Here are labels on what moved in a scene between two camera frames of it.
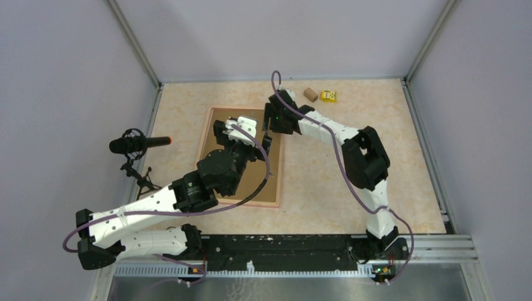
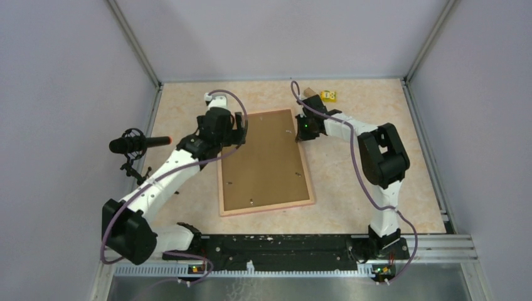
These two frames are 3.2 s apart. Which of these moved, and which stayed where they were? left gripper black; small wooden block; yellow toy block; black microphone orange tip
Moved: left gripper black
Stayed: yellow toy block; black microphone orange tip; small wooden block
